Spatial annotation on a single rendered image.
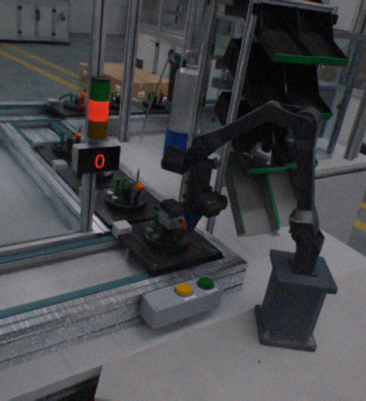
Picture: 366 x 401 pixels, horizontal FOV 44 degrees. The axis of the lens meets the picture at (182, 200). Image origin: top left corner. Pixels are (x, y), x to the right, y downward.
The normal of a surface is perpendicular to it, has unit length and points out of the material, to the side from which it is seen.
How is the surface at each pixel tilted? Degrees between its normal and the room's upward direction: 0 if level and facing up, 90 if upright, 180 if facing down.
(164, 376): 0
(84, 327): 90
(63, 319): 90
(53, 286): 0
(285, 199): 45
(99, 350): 0
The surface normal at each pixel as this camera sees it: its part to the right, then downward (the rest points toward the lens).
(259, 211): 0.40, -0.31
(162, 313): 0.56, 0.43
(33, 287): 0.15, -0.89
